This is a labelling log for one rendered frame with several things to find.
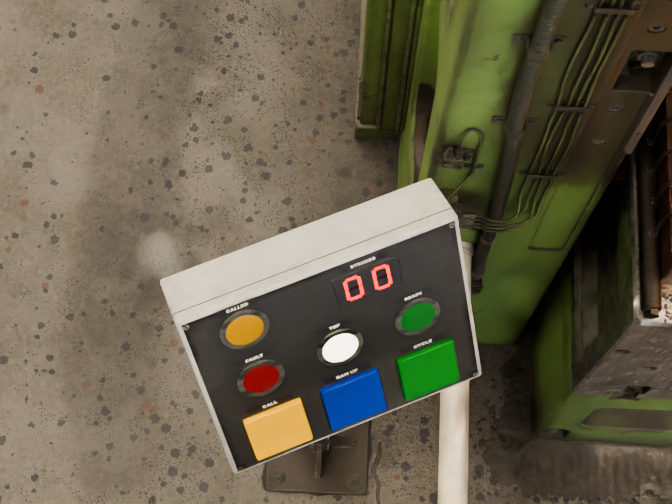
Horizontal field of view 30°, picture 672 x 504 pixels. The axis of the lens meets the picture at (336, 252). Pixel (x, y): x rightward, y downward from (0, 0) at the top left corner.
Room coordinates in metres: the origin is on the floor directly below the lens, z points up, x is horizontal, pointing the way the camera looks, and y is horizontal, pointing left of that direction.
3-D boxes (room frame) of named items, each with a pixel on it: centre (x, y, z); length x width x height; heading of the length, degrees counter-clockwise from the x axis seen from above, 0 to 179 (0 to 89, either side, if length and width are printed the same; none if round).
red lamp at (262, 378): (0.33, 0.08, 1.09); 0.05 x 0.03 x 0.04; 89
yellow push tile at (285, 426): (0.28, 0.06, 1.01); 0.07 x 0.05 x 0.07; 114
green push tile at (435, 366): (0.37, -0.12, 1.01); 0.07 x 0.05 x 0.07; 114
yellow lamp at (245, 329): (0.37, 0.10, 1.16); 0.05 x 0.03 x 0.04; 89
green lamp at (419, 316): (0.41, -0.10, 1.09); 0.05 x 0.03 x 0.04; 89
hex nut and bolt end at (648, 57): (0.67, -0.34, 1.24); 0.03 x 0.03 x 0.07; 89
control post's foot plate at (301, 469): (0.44, 0.02, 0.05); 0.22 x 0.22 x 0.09; 89
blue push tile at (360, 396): (0.33, -0.03, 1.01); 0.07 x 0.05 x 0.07; 114
